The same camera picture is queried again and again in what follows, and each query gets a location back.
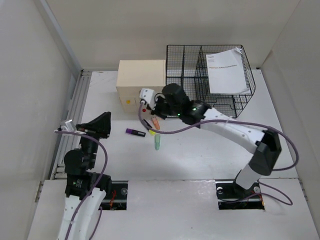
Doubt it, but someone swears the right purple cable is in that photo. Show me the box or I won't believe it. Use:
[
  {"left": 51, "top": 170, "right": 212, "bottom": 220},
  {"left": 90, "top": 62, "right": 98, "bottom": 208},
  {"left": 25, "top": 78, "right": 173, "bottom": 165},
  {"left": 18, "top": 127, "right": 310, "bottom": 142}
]
[{"left": 137, "top": 99, "right": 300, "bottom": 206}]

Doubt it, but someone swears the green highlighter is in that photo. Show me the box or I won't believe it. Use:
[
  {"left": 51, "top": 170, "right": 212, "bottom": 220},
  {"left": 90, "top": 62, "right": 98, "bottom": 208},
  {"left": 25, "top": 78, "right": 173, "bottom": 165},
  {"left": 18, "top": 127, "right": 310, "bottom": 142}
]
[{"left": 154, "top": 133, "right": 161, "bottom": 151}]

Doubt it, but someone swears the orange highlighter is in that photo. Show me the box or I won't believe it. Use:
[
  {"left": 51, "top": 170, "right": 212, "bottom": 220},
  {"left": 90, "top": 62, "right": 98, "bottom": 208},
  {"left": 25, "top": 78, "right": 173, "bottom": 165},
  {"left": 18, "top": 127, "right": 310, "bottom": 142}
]
[{"left": 151, "top": 116, "right": 161, "bottom": 130}]

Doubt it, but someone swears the black wire mesh organizer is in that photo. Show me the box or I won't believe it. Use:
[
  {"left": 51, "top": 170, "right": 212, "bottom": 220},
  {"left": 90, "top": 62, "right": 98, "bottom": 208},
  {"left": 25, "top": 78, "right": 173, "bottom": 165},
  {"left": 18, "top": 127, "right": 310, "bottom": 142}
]
[{"left": 166, "top": 44, "right": 256, "bottom": 118}]

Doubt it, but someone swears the purple black highlighter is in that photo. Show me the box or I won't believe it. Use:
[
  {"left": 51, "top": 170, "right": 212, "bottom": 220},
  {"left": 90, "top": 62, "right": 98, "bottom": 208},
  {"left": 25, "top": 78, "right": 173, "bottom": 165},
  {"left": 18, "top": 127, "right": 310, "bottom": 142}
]
[{"left": 125, "top": 128, "right": 146, "bottom": 138}]

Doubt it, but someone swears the aluminium rail left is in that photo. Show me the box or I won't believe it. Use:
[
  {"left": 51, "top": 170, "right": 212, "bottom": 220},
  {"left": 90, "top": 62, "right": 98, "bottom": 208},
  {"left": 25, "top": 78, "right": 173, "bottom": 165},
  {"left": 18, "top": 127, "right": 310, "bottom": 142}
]
[{"left": 48, "top": 69, "right": 92, "bottom": 180}]

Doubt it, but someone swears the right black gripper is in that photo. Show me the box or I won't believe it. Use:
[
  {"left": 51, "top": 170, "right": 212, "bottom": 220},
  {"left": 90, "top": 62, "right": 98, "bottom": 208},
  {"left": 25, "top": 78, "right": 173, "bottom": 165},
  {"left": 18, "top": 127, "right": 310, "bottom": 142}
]
[{"left": 147, "top": 94, "right": 181, "bottom": 119}]

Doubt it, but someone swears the yellow black highlighter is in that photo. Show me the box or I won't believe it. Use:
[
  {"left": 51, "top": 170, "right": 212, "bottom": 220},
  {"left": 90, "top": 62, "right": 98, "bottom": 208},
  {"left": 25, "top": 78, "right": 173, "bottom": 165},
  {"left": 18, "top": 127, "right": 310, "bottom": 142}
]
[{"left": 142, "top": 119, "right": 156, "bottom": 136}]

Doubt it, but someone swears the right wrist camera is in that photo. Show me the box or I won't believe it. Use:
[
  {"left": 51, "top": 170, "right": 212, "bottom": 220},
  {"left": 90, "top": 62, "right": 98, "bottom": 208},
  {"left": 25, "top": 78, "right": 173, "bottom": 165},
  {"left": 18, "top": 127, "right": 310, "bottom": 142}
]
[{"left": 139, "top": 88, "right": 156, "bottom": 110}]

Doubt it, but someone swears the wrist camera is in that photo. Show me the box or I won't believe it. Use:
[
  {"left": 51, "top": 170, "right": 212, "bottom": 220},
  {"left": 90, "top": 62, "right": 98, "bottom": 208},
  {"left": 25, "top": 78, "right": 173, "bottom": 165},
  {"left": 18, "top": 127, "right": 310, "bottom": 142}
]
[
  {"left": 58, "top": 119, "right": 77, "bottom": 133},
  {"left": 139, "top": 88, "right": 156, "bottom": 110}
]

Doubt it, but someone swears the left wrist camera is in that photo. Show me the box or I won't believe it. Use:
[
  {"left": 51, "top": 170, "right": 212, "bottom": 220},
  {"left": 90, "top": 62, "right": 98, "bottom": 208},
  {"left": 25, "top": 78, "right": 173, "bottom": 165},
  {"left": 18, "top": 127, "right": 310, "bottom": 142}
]
[{"left": 58, "top": 119, "right": 77, "bottom": 133}]

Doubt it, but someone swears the white instruction booklet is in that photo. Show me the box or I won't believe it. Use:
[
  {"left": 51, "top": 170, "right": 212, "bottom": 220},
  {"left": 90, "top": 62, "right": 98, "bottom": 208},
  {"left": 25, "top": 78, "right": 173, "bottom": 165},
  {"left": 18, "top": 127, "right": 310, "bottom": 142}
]
[{"left": 206, "top": 47, "right": 250, "bottom": 95}]

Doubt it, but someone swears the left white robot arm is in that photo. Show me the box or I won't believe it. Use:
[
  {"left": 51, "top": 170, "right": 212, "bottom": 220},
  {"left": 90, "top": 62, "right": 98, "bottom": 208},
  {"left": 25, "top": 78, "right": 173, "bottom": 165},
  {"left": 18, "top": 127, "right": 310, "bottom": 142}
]
[{"left": 55, "top": 111, "right": 112, "bottom": 240}]

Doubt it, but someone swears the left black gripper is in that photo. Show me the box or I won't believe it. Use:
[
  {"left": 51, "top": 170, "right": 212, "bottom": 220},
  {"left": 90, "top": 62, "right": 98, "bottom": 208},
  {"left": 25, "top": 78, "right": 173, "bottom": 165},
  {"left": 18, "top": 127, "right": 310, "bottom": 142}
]
[{"left": 76, "top": 111, "right": 112, "bottom": 167}]

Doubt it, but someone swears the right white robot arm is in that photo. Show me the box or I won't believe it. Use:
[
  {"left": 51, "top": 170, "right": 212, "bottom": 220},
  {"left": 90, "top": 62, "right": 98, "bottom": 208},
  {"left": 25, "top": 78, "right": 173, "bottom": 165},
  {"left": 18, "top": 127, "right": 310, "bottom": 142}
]
[{"left": 140, "top": 83, "right": 282, "bottom": 197}]

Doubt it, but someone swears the beige wooden drawer cabinet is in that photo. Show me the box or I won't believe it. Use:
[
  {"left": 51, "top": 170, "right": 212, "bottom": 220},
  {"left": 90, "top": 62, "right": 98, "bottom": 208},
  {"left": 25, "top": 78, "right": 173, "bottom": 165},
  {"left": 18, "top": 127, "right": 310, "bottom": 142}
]
[{"left": 116, "top": 59, "right": 166, "bottom": 106}]

